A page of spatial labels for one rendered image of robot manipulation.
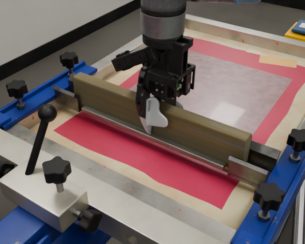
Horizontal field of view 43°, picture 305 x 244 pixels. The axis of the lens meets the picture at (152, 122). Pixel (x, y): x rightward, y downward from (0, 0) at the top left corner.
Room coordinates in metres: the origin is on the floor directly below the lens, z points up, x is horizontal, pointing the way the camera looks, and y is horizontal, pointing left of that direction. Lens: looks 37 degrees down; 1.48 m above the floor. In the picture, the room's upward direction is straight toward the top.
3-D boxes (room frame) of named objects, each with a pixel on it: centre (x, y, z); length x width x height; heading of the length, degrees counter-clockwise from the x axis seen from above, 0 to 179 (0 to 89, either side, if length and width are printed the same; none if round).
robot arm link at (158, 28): (0.63, -0.02, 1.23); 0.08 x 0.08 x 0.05
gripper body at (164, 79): (0.62, -0.02, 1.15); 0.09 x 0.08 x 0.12; 57
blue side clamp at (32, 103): (0.77, 0.25, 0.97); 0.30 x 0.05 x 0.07; 147
